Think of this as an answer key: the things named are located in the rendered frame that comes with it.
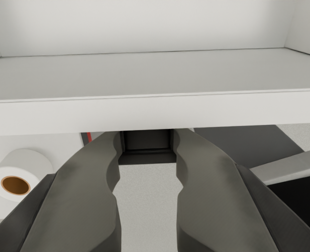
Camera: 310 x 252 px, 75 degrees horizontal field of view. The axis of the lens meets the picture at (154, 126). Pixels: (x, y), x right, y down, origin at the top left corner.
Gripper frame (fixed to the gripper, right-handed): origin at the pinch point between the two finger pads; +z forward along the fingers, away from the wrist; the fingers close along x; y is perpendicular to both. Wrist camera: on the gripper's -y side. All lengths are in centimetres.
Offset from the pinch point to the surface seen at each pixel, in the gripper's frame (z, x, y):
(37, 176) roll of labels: 10.7, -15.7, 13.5
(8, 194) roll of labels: 10.4, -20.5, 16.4
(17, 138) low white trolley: 14.5, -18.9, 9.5
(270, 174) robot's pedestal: 15.7, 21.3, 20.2
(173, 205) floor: 90, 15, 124
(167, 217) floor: 90, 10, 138
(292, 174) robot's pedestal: 14.5, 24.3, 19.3
